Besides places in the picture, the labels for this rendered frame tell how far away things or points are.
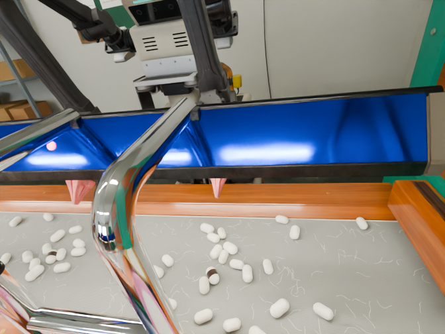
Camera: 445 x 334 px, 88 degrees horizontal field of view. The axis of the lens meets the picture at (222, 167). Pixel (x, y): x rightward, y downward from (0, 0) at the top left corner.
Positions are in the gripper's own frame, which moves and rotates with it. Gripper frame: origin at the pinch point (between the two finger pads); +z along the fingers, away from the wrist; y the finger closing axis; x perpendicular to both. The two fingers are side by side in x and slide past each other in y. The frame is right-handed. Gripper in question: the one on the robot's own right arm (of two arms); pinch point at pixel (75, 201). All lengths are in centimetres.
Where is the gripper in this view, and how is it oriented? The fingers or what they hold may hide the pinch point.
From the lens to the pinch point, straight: 77.7
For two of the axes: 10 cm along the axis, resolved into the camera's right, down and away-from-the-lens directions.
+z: -0.5, 9.6, -2.9
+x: 2.0, 2.9, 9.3
